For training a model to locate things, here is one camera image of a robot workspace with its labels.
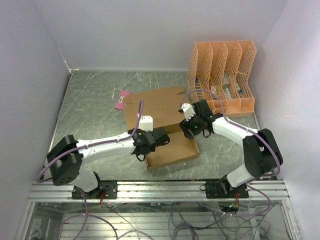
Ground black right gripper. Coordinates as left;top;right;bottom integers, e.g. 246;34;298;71
179;110;203;140

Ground brown cardboard box sheet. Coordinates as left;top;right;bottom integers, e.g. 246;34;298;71
123;85;200;171

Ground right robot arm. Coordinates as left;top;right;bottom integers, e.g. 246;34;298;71
179;99;283;199

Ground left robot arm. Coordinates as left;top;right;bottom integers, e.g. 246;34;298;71
46;127;170;199

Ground pink book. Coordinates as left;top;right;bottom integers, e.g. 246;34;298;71
114;90;132;111

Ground orange plastic file rack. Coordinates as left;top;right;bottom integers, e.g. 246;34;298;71
187;40;257;117

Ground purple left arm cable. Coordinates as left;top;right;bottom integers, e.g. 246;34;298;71
36;100;146;240

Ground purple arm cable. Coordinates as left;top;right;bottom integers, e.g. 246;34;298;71
177;89;282;218
36;100;146;240

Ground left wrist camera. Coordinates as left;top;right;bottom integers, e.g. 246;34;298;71
136;113;154;132

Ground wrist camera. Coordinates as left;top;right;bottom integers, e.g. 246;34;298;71
178;103;196;122
136;113;154;132

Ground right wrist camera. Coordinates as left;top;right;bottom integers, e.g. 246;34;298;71
178;103;196;122

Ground loose cables under frame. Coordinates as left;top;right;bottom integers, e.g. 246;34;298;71
99;199;276;240

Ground aluminium frame rail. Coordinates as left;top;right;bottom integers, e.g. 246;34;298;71
14;180;302;240

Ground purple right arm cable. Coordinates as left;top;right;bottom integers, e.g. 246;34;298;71
177;89;282;218

